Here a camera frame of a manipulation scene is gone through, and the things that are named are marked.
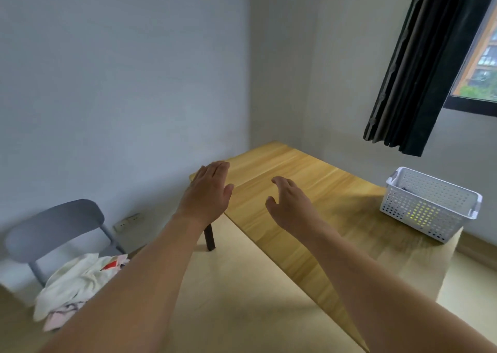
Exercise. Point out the person's right hand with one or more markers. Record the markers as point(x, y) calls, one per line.
point(293, 209)

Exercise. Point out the person's left hand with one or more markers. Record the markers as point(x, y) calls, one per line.
point(205, 197)

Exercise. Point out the yellow cloth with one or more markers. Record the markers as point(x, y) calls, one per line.
point(421, 213)

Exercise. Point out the white plastic basket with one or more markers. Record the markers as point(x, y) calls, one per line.
point(431, 209)

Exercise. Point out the cream white garment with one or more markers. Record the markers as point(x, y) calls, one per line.
point(73, 279)

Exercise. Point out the pink towel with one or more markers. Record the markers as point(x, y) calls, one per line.
point(58, 318)

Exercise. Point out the person's left forearm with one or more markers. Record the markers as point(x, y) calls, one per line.
point(128, 294)

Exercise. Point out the person's right forearm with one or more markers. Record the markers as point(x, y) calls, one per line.
point(388, 306)

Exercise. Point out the wooden table with black legs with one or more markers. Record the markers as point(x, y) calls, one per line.
point(310, 209)

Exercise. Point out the grey plastic chair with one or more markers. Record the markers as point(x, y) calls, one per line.
point(50, 224)

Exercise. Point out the wide dark curtain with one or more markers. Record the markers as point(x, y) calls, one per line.
point(423, 65)

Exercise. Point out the black framed window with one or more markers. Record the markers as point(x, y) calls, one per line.
point(475, 106)

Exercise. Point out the white wall socket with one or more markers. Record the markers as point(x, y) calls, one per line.
point(134, 218)
point(121, 225)

